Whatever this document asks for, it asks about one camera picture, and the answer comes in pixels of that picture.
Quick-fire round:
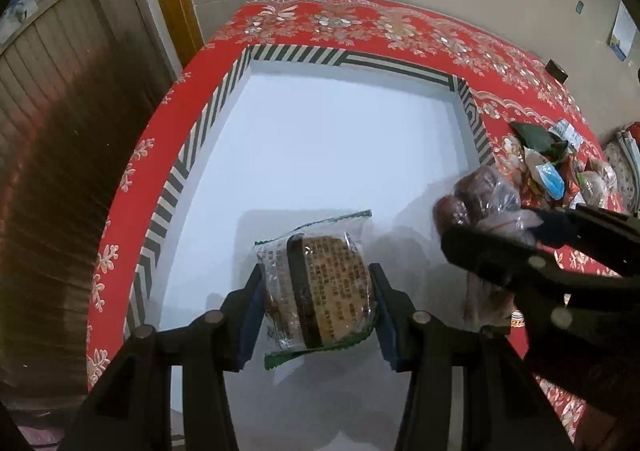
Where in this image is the clear bag of red dates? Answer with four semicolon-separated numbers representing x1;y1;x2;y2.
433;166;542;329

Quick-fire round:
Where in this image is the white strawberry snack packet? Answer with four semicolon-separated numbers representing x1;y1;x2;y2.
499;134;544;206

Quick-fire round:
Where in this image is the dark green snack packet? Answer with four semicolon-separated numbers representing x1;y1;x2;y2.
510;122;568;156

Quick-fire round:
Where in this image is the round cake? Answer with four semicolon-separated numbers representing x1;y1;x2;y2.
254;209;376;370

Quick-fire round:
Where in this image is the clear bag of brown snacks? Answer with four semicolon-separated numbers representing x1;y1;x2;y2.
577;170;610;208

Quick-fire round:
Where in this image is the blue white snack packet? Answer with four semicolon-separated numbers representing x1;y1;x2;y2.
530;162;565;200

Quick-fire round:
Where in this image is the red foil snack packet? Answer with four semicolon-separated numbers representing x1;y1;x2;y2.
556;154;584;208

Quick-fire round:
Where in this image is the small white snack packet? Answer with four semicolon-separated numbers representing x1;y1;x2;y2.
548;118;584;153

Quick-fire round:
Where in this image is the red floral tablecloth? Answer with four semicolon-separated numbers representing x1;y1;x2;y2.
86;0;605;384

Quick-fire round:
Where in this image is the small black box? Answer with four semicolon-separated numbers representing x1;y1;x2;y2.
544;60;568;85

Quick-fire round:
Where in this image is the wooden slatted door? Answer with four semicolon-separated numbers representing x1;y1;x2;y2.
1;0;169;410

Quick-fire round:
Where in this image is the blue picture on door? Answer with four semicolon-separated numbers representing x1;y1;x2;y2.
0;0;38;44

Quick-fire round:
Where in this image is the blue white wall paper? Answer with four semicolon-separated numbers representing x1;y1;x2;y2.
608;1;637;61

